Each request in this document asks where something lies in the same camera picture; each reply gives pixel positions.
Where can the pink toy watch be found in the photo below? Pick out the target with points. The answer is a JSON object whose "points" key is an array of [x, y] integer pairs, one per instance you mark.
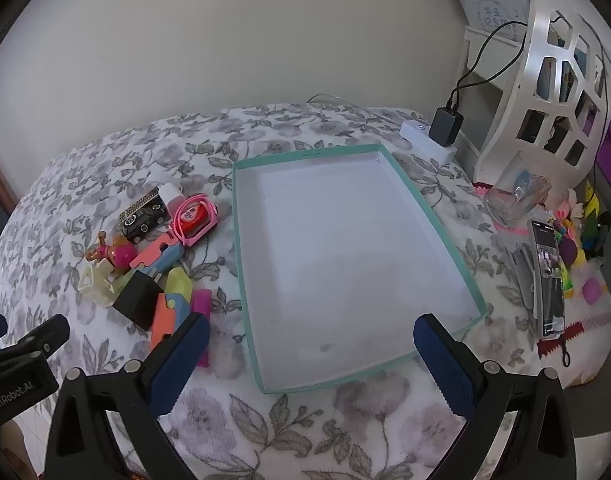
{"points": [[190, 217]]}

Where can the white printed paper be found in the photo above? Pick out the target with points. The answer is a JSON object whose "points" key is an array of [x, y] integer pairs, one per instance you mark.
{"points": [[495, 5]]}

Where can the white lattice shelf rack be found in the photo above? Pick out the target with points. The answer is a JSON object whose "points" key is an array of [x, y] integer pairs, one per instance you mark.
{"points": [[530, 60]]}

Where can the cream plastic toy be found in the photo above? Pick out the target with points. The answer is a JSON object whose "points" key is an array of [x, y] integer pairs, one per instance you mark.
{"points": [[97, 285]]}

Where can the floral blanket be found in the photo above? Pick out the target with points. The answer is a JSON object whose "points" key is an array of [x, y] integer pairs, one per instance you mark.
{"points": [[110, 160]]}

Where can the clear plastic box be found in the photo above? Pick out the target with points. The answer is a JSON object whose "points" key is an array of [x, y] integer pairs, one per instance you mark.
{"points": [[510, 195]]}

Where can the green translucent storage box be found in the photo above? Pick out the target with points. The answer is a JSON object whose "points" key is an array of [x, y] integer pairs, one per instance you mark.
{"points": [[345, 260]]}

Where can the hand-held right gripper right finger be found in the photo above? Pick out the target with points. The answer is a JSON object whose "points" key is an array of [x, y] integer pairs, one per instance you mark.
{"points": [[445, 367]]}

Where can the salmon and blue puzzle block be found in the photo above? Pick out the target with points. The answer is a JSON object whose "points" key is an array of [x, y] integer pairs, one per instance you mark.
{"points": [[153, 255]]}

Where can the white charger plug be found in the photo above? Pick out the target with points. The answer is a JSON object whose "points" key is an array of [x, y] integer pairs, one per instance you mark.
{"points": [[171, 191]]}

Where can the green and yellow puzzle block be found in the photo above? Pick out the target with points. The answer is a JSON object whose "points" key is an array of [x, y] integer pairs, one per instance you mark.
{"points": [[179, 290]]}

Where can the black toy car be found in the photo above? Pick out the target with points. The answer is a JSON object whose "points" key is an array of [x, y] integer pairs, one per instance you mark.
{"points": [[145, 220]]}

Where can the smartphone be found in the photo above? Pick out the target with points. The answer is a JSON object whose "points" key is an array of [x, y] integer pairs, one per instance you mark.
{"points": [[548, 280]]}

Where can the brown and pink toy dog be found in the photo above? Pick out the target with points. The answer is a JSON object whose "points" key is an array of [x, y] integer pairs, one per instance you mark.
{"points": [[119, 255]]}

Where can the white power strip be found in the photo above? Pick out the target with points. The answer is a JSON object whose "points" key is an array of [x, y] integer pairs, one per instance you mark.
{"points": [[418, 132]]}

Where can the bunch of colourful toys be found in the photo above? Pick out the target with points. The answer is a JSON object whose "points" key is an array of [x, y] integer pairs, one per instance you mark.
{"points": [[580, 240]]}

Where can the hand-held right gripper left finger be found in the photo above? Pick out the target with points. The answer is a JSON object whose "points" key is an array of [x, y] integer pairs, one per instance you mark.
{"points": [[180, 360]]}

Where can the brown wooden bed frame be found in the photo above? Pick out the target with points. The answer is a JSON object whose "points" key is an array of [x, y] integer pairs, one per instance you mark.
{"points": [[0, 180]]}

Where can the pink puzzle block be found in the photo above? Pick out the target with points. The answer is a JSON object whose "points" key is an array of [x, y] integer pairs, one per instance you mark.
{"points": [[202, 302]]}

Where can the grey metal stand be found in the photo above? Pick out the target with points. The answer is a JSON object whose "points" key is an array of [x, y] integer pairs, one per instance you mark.
{"points": [[523, 270]]}

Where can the black charger cube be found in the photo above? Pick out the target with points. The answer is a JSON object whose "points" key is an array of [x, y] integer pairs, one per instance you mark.
{"points": [[138, 302]]}

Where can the black power adapter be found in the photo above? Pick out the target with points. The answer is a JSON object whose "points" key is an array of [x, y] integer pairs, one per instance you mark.
{"points": [[446, 127]]}

